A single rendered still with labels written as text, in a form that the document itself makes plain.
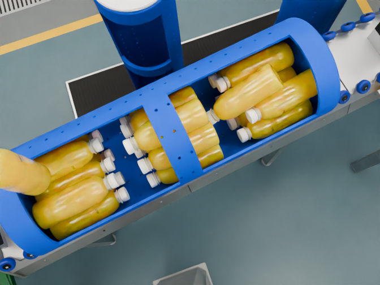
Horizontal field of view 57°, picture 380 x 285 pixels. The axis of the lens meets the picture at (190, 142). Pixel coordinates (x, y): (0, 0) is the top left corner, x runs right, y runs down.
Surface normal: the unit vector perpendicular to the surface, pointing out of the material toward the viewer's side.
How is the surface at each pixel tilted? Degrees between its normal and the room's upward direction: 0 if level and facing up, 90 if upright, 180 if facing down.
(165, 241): 0
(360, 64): 0
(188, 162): 53
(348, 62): 0
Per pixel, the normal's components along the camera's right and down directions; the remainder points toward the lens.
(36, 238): 0.33, 0.53
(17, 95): -0.04, -0.25
